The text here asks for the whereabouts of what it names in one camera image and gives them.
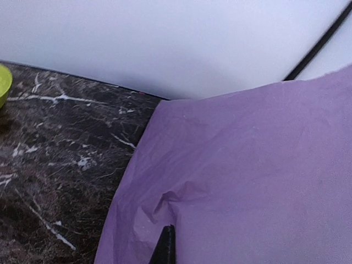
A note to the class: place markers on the pink wrapping paper sheet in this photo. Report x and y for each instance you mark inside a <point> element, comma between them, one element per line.
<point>256,176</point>

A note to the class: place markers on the right black frame post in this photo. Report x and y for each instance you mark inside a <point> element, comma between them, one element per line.
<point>319,44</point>

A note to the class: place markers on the green plastic bowl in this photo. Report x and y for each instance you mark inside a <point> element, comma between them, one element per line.
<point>6,80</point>

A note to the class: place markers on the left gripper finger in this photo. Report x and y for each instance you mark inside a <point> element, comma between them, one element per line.
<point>164,252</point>

